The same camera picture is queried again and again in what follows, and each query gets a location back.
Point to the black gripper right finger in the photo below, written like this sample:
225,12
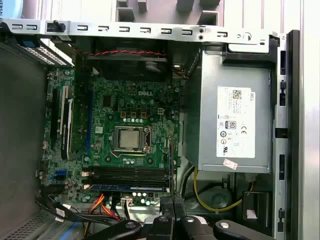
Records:
190,227

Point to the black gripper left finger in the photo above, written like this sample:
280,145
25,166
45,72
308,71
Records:
163,225

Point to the blue expansion slot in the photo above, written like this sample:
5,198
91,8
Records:
89,125

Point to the white expansion slot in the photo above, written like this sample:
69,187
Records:
62,110

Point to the black expansion slot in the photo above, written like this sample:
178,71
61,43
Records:
53,117

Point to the pink sticker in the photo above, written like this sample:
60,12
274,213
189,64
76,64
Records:
230,164

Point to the black CPU socket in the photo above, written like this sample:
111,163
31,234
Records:
148,140

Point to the hard disk in blue carrier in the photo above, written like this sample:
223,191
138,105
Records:
72,231

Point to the silver CPU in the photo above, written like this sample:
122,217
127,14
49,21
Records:
129,139

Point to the white power supply label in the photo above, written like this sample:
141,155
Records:
235,140

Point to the metal socket cover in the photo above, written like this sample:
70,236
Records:
116,138

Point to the white four pin socket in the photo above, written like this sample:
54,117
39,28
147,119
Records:
160,110

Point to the silver power supply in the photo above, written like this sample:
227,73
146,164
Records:
210,112

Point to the black graphics card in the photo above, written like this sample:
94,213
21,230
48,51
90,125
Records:
65,140

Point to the silver disk bay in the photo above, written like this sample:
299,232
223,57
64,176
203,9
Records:
30,227

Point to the green motherboard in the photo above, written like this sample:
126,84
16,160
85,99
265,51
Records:
117,87

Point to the black case fan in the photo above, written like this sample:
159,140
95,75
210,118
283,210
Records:
125,67

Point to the black silver PC case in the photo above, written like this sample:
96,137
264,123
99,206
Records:
160,31

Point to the grey parts rack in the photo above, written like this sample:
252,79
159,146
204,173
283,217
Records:
160,15

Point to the black case clip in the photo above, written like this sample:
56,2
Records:
56,26

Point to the silver perforated slot bracket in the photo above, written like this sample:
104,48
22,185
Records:
50,56

